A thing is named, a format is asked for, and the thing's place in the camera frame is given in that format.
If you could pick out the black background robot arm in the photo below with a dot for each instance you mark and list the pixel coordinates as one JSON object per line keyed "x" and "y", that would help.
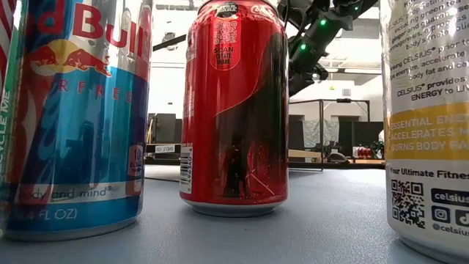
{"x": 337, "y": 158}

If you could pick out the black background metal frame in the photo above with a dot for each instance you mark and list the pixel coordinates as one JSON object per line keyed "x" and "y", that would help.
{"x": 344, "y": 99}

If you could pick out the background wooden workbench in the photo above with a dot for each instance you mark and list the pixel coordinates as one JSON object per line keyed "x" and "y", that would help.
{"x": 366, "y": 161}

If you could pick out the blue silver Red Bull can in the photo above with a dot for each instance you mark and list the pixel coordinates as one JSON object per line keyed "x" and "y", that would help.
{"x": 80, "y": 128}

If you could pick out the dark ceiling fixture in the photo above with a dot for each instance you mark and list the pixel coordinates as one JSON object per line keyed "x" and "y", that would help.
{"x": 169, "y": 38}

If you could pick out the red Coca-Cola Star Wars can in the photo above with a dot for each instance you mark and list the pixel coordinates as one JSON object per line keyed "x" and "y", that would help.
{"x": 220, "y": 110}

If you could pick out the white Celsius can yellow band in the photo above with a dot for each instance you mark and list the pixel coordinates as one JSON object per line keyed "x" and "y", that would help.
{"x": 425, "y": 128}

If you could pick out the black cabinet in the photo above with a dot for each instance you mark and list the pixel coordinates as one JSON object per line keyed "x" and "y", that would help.
{"x": 165, "y": 128}

